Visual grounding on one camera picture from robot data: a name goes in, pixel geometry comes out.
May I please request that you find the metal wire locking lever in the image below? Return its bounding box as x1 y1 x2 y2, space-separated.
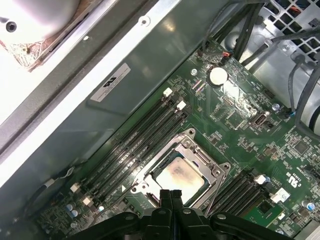
132 132 187 187
204 166 228 217

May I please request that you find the black-clipped RAM slot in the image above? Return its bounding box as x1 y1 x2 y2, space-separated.
82 98 180 198
96 112 190 205
223 178 253 216
209 172 241 211

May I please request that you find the square black chip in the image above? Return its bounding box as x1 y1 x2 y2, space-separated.
294 141 311 156

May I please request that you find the grey metal drive cage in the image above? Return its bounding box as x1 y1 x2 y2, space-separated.
222 0 320 131

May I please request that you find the black cable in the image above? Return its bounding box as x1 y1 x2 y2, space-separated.
267 24 320 45
294 69 320 138
233 0 267 66
287 53 307 116

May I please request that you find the round coin battery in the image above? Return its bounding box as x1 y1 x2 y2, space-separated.
206 66 230 88

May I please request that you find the thin white wire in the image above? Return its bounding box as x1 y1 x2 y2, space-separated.
46 166 75 187

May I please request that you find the black PC case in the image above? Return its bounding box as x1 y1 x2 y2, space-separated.
0 0 320 240

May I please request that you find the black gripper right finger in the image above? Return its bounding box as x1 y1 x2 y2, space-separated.
171 190 287 240

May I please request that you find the metal socket cover frame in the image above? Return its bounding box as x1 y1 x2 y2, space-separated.
143 139 221 208

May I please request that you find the white board sticker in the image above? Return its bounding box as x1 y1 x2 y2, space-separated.
269 188 290 204

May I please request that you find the CPU socket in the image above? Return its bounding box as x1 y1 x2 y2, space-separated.
129 127 232 210

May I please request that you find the silver CPU plate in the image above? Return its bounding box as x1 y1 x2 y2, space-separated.
149 148 212 208

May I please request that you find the long white case label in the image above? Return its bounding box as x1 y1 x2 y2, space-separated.
89 63 131 102

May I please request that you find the green motherboard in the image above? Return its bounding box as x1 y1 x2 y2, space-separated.
32 32 320 240

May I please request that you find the silver internal USB port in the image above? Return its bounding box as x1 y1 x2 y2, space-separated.
248 112 270 129

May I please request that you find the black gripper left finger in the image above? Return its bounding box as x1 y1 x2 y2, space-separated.
72 189 173 240

